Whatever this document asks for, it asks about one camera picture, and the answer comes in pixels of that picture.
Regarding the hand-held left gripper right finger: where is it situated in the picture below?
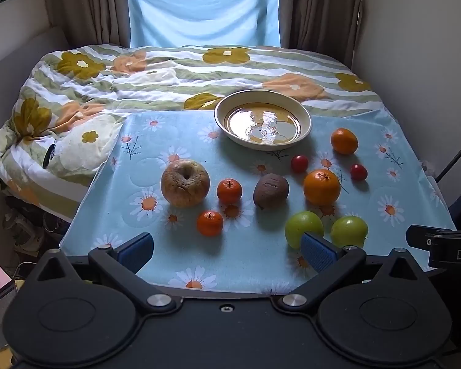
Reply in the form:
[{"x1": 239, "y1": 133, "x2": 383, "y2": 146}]
[{"x1": 278, "y1": 232, "x2": 427, "y2": 314}]

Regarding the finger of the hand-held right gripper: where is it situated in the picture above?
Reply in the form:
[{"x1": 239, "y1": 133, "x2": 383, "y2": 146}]
[{"x1": 406, "y1": 225, "x2": 452, "y2": 253}]

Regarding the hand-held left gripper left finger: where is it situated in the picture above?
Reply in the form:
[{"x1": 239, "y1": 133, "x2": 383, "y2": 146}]
[{"x1": 34, "y1": 232, "x2": 177, "y2": 315}]

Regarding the green apple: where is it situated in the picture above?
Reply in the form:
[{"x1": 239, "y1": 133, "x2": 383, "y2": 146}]
[
  {"x1": 285, "y1": 211, "x2": 325, "y2": 250},
  {"x1": 330, "y1": 216, "x2": 369, "y2": 249}
]

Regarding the wrinkled brown kiwi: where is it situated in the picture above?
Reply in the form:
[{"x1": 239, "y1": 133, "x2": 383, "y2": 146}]
[{"x1": 253, "y1": 173, "x2": 290, "y2": 210}]

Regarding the wrinkled yellow apple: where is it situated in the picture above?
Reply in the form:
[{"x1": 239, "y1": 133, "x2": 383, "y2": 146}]
[{"x1": 161, "y1": 159, "x2": 211, "y2": 208}]

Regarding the cream ceramic bowl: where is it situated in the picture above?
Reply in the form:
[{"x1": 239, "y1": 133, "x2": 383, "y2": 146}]
[{"x1": 214, "y1": 90, "x2": 313, "y2": 151}]

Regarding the large orange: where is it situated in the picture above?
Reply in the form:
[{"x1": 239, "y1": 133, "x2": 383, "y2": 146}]
[{"x1": 303, "y1": 169, "x2": 341, "y2": 206}]

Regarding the medium orange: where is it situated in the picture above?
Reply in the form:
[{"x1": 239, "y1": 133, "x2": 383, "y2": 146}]
[{"x1": 331, "y1": 128, "x2": 359, "y2": 155}]

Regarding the light blue daisy tablecloth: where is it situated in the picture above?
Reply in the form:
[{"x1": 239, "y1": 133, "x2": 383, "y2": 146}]
[{"x1": 59, "y1": 109, "x2": 458, "y2": 296}]

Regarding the small black device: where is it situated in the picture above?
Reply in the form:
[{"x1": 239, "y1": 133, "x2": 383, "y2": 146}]
[{"x1": 43, "y1": 142, "x2": 57, "y2": 169}]

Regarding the striped floral blanket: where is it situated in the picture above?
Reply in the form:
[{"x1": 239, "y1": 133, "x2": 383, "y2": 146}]
[{"x1": 0, "y1": 44, "x2": 383, "y2": 221}]

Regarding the light blue window cloth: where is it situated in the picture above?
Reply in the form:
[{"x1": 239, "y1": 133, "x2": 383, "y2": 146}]
[{"x1": 127, "y1": 0, "x2": 283, "y2": 49}]

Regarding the black cable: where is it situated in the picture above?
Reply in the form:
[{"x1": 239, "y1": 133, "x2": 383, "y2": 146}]
[{"x1": 436, "y1": 127, "x2": 461, "y2": 181}]

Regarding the grey bed frame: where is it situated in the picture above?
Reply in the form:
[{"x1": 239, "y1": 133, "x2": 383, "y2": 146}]
[{"x1": 0, "y1": 27, "x2": 68, "y2": 154}]

